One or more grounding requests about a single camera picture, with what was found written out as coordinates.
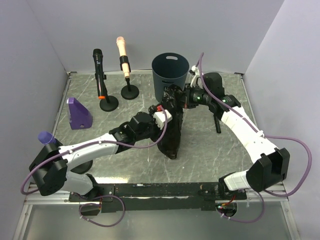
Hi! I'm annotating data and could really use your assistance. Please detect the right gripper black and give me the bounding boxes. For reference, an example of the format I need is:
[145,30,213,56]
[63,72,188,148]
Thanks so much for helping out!
[174,83,212,110]

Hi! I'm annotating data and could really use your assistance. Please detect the black plastic trash bag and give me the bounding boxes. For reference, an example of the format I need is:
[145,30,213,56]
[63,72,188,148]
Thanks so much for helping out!
[157,84,184,160]

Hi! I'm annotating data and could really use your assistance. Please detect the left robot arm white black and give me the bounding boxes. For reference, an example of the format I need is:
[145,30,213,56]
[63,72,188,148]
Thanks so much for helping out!
[29,110,173,201]

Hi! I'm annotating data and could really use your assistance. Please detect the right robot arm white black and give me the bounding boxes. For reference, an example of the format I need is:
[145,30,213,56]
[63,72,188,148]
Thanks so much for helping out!
[182,70,290,199]

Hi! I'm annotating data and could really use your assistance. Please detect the dark blue trash bin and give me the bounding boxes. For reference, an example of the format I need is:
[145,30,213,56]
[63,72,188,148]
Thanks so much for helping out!
[151,52,190,103]

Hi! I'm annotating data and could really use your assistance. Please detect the black bar on table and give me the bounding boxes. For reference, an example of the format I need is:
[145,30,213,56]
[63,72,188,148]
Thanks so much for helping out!
[213,114,222,134]

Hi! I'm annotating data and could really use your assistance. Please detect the black stand of pink microphone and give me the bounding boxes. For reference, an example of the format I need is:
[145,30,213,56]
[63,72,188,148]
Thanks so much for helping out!
[121,77,140,100]

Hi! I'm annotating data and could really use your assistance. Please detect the purple wedge shaped box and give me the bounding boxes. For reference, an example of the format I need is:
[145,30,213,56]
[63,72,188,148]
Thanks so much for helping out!
[66,97,93,130]

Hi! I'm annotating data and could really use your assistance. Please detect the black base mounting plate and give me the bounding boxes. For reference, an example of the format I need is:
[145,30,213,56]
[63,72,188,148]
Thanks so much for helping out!
[68,182,247,213]

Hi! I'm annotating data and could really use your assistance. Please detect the pink beige microphone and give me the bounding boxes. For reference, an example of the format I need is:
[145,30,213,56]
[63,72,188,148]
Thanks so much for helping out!
[116,36,131,79]

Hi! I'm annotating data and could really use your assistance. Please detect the purple microphone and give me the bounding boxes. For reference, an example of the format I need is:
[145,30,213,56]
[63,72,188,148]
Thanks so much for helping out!
[37,131,61,146]

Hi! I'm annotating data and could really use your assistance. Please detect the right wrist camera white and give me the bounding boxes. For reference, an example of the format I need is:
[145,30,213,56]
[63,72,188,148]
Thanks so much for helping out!
[189,65,201,87]

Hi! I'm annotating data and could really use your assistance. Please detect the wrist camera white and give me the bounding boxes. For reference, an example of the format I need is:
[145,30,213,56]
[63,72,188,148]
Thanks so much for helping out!
[189,65,201,87]
[153,105,173,130]

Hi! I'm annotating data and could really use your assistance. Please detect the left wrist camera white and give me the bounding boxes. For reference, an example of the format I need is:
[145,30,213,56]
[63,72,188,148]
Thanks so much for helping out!
[153,105,173,130]

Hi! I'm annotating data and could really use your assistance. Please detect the black microphone orange ring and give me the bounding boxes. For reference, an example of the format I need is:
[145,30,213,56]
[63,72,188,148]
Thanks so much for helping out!
[92,48,105,100]

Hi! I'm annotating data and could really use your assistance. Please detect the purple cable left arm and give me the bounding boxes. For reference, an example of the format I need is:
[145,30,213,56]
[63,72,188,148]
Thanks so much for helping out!
[20,107,169,196]

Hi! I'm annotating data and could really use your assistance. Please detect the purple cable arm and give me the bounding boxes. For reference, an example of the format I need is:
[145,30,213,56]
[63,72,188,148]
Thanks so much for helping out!
[197,52,313,198]
[20,107,169,196]

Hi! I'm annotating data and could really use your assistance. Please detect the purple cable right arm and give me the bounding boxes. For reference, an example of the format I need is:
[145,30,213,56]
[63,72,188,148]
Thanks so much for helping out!
[197,52,313,198]

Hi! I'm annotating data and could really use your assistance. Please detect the aluminium front rail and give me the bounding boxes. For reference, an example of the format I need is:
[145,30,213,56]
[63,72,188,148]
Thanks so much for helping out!
[23,183,290,206]

